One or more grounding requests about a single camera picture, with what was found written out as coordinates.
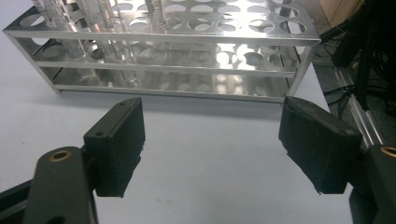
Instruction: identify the orange-capped glass test tube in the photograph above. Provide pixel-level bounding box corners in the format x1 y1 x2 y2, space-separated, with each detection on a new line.
30 0 64 35
49 0 87 59

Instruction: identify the red-capped glass test tube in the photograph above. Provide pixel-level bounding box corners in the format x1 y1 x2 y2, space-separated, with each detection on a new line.
76 0 134 85
146 0 169 32

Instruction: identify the black metal stand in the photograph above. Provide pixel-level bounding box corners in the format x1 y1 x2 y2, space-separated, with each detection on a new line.
354 24 376 111

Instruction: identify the black floor cable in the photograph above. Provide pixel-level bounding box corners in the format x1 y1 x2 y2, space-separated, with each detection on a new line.
323 83 358 110

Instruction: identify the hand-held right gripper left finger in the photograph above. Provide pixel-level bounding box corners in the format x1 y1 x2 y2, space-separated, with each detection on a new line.
83 96 147 199

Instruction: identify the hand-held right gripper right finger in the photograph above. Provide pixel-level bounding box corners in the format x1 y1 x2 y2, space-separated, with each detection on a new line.
277 95 364 195

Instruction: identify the metal test tube rack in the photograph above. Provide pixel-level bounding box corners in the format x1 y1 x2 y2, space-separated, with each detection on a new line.
2 0 321 105

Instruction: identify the aluminium floor rail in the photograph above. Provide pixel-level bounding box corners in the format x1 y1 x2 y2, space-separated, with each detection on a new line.
334 66 385 148

